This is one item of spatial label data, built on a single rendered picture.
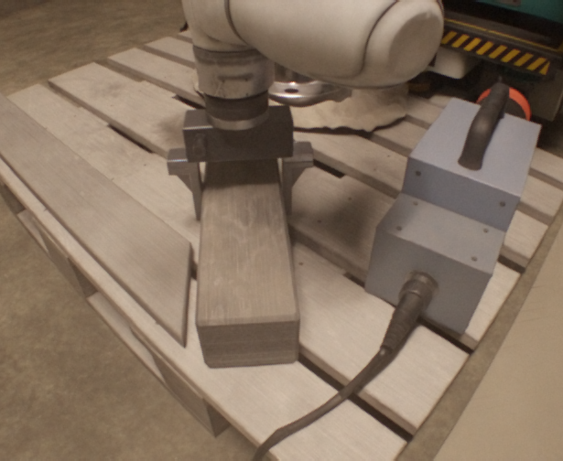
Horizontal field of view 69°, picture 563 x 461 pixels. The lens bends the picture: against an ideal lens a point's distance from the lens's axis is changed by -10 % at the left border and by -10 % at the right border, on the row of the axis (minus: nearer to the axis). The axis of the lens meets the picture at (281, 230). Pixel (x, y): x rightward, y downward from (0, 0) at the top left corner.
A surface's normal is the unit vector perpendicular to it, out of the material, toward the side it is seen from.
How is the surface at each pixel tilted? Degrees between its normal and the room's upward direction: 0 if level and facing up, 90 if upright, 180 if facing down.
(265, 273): 0
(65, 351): 0
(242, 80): 90
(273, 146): 90
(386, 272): 90
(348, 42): 91
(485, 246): 0
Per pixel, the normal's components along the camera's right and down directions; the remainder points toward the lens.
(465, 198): -0.54, 0.56
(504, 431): 0.00, -0.74
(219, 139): 0.09, 0.67
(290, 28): -0.76, 0.44
